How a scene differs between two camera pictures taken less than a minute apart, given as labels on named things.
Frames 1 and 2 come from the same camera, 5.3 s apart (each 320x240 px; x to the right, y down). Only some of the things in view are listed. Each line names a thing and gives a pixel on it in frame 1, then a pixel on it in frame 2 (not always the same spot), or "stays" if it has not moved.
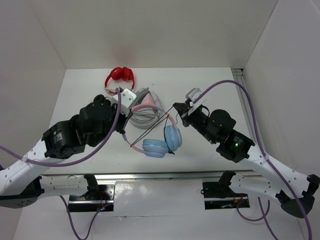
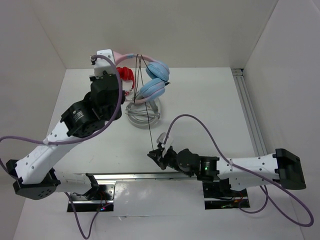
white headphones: (145, 119) stays
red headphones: (120, 73) stays
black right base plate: (218, 195) stays
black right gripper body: (198, 119) -> (171, 162)
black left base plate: (103, 201) stays
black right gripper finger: (181, 108) -> (156, 155)
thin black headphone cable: (151, 129) -> (141, 64)
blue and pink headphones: (172, 136) -> (158, 72)
